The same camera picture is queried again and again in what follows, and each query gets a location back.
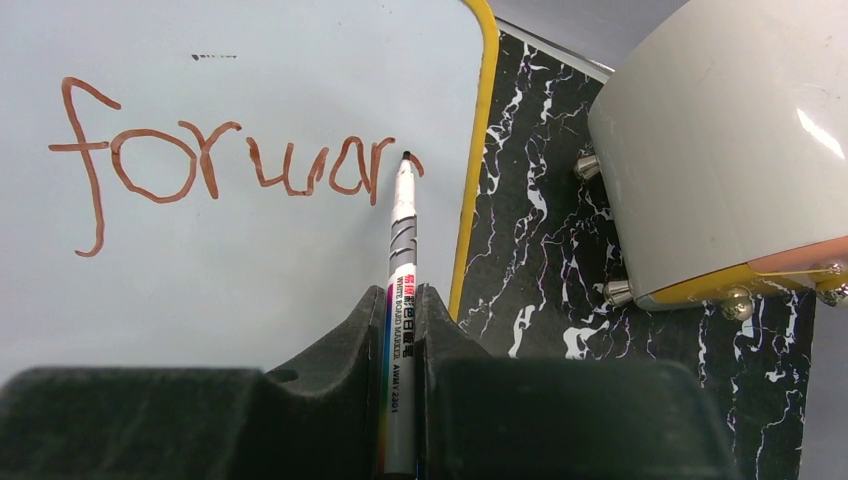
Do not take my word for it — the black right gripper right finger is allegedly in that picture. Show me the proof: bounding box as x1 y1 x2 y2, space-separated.
416 284 740 479

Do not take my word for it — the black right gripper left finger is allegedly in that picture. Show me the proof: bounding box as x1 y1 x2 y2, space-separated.
1 286 386 479

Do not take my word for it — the yellow framed whiteboard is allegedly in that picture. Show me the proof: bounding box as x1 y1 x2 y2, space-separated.
1 1 498 378

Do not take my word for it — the cream round drawer box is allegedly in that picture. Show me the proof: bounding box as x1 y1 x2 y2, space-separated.
575 1 847 321

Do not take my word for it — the white orange whiteboard marker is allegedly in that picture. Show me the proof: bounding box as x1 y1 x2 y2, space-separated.
376 151 417 479

